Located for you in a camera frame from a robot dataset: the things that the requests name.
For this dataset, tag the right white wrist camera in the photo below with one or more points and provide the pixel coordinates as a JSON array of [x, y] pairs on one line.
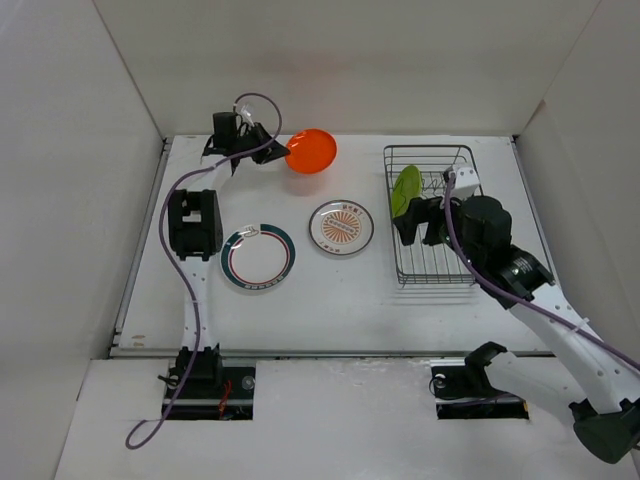
[[465, 180]]

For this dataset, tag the white plate orange sunburst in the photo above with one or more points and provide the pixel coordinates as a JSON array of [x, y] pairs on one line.
[[341, 227]]

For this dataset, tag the aluminium table rail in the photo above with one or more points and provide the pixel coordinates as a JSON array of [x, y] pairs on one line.
[[287, 354]]

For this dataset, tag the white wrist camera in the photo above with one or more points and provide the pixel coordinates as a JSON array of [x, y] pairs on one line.
[[245, 111], [465, 180]]

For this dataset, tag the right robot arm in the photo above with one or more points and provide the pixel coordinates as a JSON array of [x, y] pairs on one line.
[[604, 410]]

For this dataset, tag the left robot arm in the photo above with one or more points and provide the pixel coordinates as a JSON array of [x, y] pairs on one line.
[[191, 234]]

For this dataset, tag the grey wire dish rack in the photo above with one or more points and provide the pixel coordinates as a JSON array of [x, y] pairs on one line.
[[420, 264]]

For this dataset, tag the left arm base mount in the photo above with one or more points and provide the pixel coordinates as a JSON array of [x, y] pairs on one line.
[[203, 386]]

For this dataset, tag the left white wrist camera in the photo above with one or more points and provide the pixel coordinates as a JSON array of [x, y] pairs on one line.
[[245, 111]]

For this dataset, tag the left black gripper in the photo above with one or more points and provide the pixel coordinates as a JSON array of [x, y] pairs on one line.
[[269, 153]]

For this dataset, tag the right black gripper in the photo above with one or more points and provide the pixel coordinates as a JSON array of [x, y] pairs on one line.
[[421, 210]]

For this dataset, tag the white plate teal rim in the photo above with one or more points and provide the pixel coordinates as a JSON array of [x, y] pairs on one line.
[[257, 257]]

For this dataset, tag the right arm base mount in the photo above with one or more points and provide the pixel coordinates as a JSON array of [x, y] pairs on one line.
[[463, 392]]

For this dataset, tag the green plate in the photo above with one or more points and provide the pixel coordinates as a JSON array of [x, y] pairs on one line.
[[408, 185]]

